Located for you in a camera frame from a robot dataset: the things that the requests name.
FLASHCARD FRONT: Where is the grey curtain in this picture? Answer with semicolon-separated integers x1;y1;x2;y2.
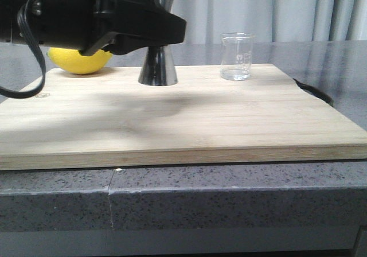
171;0;366;44

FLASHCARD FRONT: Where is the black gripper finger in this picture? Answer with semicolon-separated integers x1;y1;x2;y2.
80;0;186;56

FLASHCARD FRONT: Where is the small glass beaker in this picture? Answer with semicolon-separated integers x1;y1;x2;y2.
220;32;255;81

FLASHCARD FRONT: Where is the black board strap handle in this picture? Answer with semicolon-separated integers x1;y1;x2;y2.
294;79;334;107

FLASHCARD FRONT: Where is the wooden cutting board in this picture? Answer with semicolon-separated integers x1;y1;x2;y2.
1;64;366;170

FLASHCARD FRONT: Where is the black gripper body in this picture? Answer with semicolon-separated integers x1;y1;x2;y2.
1;0;101;50

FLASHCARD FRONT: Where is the steel double jigger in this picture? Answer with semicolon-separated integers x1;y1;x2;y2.
139;0;186;86

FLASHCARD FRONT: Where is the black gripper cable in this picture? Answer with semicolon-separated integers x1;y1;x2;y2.
0;0;46;99

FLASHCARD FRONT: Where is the yellow lemon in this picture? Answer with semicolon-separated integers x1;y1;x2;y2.
47;48;112;75

